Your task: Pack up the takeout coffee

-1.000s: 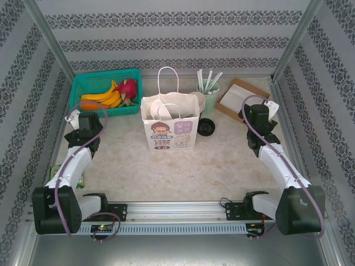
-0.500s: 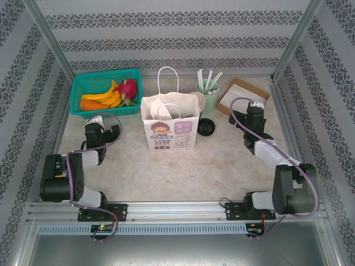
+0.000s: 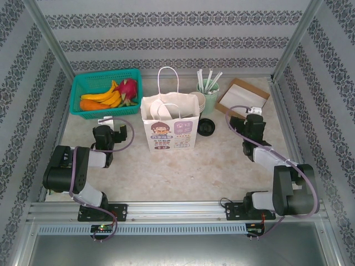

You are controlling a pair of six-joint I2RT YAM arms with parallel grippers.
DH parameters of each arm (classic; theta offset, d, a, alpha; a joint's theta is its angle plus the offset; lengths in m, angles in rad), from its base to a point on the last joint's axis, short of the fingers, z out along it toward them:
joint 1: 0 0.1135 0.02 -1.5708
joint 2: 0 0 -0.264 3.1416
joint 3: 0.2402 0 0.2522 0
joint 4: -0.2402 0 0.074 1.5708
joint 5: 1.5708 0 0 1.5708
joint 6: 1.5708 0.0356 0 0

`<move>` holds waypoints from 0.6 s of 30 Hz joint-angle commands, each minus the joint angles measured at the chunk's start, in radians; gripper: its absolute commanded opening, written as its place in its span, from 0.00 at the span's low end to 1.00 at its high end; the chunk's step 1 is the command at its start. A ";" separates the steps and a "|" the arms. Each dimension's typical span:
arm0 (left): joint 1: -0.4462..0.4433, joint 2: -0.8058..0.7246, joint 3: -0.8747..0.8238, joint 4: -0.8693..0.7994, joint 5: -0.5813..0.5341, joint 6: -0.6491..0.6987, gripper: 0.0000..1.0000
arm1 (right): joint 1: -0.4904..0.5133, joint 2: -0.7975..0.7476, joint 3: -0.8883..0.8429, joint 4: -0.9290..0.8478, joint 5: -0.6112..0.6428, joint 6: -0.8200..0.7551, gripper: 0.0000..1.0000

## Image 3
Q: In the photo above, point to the white printed paper bag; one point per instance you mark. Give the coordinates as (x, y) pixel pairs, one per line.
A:
(169, 133)

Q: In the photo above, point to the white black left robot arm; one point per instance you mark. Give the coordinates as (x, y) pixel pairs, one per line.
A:
(66, 171)

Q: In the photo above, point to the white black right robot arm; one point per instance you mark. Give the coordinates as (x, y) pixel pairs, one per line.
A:
(291, 188)

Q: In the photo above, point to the orange mango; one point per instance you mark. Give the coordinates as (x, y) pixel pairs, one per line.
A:
(91, 105)

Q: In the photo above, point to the white napkin stack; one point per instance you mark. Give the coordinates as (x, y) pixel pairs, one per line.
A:
(244, 95)

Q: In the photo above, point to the brown cardboard box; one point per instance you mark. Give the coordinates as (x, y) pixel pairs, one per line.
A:
(222, 106)

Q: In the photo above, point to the yellow banana bunch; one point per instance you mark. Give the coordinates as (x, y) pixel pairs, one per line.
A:
(105, 95)

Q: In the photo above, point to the pale green straw holder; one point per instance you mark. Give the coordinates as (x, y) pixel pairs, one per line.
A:
(210, 102)

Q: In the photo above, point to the pink dragon fruit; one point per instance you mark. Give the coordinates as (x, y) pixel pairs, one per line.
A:
(127, 87)

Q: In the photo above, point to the teal plastic basket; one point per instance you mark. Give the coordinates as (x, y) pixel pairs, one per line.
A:
(91, 80)

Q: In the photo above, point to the stack of paper cups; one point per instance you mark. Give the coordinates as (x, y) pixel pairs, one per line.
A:
(202, 101)

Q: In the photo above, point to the black mounting plate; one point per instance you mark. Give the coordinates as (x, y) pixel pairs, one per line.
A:
(233, 212)
(119, 212)

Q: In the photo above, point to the small circuit board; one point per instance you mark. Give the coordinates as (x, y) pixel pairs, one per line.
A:
(102, 228)
(255, 231)

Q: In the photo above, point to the grey metal shelf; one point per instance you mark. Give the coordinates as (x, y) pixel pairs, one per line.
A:
(177, 252)

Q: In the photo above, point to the aluminium side rail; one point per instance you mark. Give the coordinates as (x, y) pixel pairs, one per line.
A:
(283, 110)
(62, 124)

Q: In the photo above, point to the aluminium frame post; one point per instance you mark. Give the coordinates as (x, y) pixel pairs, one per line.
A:
(299, 36)
(50, 36)

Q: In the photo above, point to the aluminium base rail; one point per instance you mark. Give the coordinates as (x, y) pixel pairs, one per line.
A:
(177, 210)

